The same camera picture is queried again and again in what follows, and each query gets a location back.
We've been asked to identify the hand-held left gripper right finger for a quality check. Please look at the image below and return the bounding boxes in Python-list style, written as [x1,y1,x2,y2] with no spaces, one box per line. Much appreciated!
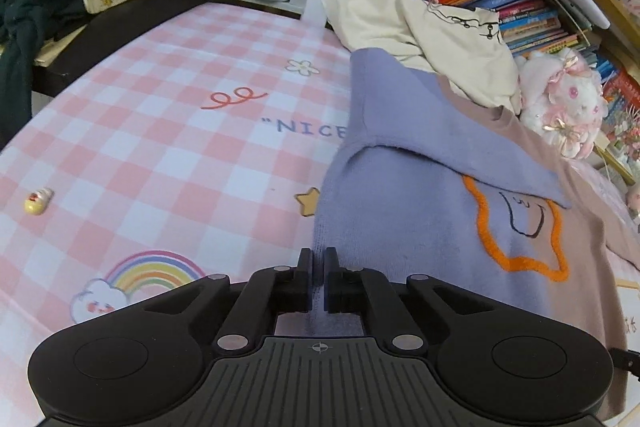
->
[324,247,493,354]

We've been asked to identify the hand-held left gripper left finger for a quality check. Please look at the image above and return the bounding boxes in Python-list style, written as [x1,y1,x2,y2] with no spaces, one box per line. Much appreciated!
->
[142,247,314,354]

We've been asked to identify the purple and mauve sweater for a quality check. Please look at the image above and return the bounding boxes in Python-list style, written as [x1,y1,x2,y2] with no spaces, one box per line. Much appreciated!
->
[312,48,633,423]

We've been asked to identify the pink checked cartoon desk mat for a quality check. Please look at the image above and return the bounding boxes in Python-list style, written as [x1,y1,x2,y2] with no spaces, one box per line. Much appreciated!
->
[0,0,640,427]

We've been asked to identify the cream printed garment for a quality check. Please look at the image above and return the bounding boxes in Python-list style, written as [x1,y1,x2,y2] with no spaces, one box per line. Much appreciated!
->
[320,0,523,115]

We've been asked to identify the small yellow toy figure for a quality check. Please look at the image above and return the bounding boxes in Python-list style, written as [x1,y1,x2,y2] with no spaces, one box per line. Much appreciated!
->
[24,188,54,215]

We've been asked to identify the white plush rabbit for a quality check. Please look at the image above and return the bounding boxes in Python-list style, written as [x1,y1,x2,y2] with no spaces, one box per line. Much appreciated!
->
[515,47,608,160]

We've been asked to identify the black side table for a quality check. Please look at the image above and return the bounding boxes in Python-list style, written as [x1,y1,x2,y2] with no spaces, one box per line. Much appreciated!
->
[0,0,221,148]

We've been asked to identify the colourful bead ornament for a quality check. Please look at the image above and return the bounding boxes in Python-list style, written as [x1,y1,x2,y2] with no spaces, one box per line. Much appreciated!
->
[607,107,640,158]

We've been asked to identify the red boxed book set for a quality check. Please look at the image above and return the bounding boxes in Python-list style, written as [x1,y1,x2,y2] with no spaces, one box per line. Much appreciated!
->
[602,69,640,128]

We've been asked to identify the dark green cloth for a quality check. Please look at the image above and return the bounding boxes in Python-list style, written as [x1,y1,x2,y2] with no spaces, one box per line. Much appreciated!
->
[0,0,96,142]

